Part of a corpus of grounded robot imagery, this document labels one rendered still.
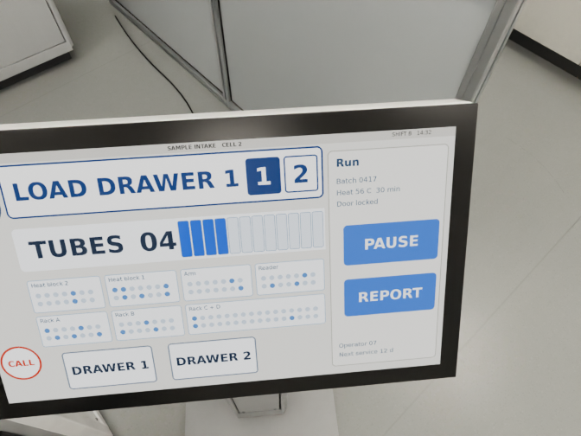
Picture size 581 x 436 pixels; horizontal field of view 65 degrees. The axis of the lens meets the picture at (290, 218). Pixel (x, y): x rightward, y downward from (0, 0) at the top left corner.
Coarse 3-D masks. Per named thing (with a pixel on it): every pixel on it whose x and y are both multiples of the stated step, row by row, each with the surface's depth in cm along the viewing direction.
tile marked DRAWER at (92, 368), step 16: (64, 352) 48; (80, 352) 48; (96, 352) 48; (112, 352) 48; (128, 352) 48; (144, 352) 48; (64, 368) 48; (80, 368) 48; (96, 368) 49; (112, 368) 49; (128, 368) 49; (144, 368) 49; (80, 384) 49; (96, 384) 49; (112, 384) 49; (128, 384) 49
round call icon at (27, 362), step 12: (0, 348) 47; (12, 348) 47; (24, 348) 47; (36, 348) 47; (0, 360) 47; (12, 360) 47; (24, 360) 48; (36, 360) 48; (12, 372) 48; (24, 372) 48; (36, 372) 48
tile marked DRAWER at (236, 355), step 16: (176, 352) 49; (192, 352) 49; (208, 352) 49; (224, 352) 49; (240, 352) 49; (256, 352) 49; (176, 368) 49; (192, 368) 49; (208, 368) 50; (224, 368) 50; (240, 368) 50; (256, 368) 50
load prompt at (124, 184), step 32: (96, 160) 42; (128, 160) 42; (160, 160) 42; (192, 160) 42; (224, 160) 43; (256, 160) 43; (288, 160) 43; (320, 160) 43; (32, 192) 42; (64, 192) 42; (96, 192) 43; (128, 192) 43; (160, 192) 43; (192, 192) 43; (224, 192) 44; (256, 192) 44; (288, 192) 44; (320, 192) 44
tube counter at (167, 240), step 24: (216, 216) 44; (240, 216) 44; (264, 216) 45; (288, 216) 45; (312, 216) 45; (144, 240) 44; (168, 240) 45; (192, 240) 45; (216, 240) 45; (240, 240) 45; (264, 240) 45; (288, 240) 46; (312, 240) 46
